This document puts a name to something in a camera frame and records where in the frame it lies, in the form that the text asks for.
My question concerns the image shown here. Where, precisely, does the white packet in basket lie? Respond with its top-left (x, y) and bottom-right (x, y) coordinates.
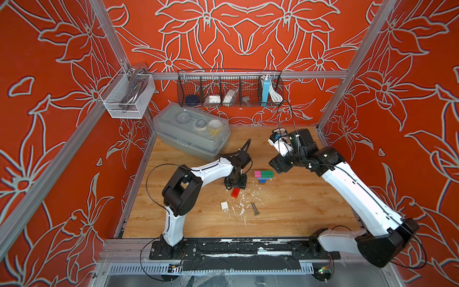
top-left (205, 94), bottom-right (221, 105)

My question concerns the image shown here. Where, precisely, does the steel hex bolt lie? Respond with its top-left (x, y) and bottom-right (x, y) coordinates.
top-left (251, 202), bottom-right (259, 216)

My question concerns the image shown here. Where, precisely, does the white slotted cable duct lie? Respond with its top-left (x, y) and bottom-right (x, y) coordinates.
top-left (106, 263), bottom-right (314, 276)

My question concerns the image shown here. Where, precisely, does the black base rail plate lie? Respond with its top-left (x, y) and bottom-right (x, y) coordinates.
top-left (149, 237), bottom-right (341, 270)

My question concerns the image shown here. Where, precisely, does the green 2x4 lego brick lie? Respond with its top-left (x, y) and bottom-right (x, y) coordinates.
top-left (259, 171), bottom-right (274, 179)

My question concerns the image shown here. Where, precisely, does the light blue box in basket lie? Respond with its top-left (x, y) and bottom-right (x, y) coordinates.
top-left (261, 78), bottom-right (271, 106)

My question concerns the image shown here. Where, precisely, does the red 2x4 lego brick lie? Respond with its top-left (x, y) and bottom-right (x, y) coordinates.
top-left (231, 188), bottom-right (240, 199)

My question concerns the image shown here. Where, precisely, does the black comb-like tool strip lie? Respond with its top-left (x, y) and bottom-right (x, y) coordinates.
top-left (273, 127), bottom-right (288, 137)

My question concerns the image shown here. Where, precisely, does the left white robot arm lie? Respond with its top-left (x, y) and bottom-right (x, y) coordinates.
top-left (160, 149), bottom-right (252, 254)

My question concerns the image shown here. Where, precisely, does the white cable in basket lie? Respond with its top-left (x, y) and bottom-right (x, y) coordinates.
top-left (268, 77), bottom-right (284, 105)

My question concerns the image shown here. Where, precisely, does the clear plastic wall bin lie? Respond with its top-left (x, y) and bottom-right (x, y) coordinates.
top-left (99, 68), bottom-right (155, 119)

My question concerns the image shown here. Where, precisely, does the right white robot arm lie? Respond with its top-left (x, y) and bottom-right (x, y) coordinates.
top-left (268, 128), bottom-right (419, 268)

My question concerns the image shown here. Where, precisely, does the grey lidded plastic box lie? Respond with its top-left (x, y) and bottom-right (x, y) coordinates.
top-left (153, 102), bottom-right (231, 161)

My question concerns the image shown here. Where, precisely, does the dark round jar in basket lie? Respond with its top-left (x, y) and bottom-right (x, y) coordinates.
top-left (185, 94), bottom-right (200, 106)

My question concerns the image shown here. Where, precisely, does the black wire basket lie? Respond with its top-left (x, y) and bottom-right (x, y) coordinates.
top-left (176, 69), bottom-right (285, 108)

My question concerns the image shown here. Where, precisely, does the clear bag in basket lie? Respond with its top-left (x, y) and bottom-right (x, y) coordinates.
top-left (222, 88), bottom-right (239, 107)

